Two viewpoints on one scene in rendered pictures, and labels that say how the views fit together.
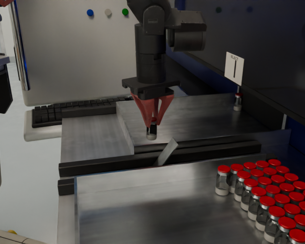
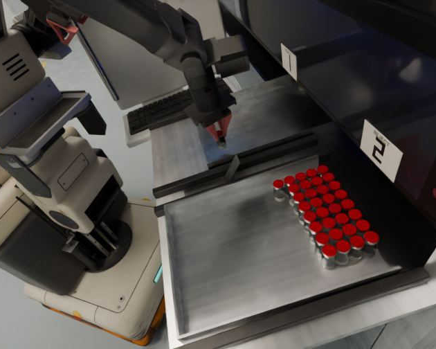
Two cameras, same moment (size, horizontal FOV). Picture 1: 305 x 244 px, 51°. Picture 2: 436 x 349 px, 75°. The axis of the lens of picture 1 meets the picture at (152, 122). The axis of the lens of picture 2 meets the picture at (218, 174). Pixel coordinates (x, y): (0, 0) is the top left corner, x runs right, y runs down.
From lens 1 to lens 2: 0.20 m
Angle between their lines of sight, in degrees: 25
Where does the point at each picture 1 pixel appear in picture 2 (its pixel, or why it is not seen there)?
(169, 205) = (238, 217)
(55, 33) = (122, 39)
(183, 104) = (251, 94)
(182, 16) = (221, 47)
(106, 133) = (187, 143)
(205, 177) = (267, 183)
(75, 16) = not seen: hidden behind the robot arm
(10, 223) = (144, 185)
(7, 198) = (136, 166)
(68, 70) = (146, 70)
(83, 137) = (168, 151)
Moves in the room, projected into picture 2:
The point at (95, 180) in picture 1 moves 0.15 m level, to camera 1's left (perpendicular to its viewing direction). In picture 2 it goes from (180, 205) to (116, 214)
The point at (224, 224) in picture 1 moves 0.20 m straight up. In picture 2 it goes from (279, 230) to (268, 154)
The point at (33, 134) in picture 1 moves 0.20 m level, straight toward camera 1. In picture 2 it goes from (133, 142) to (143, 177)
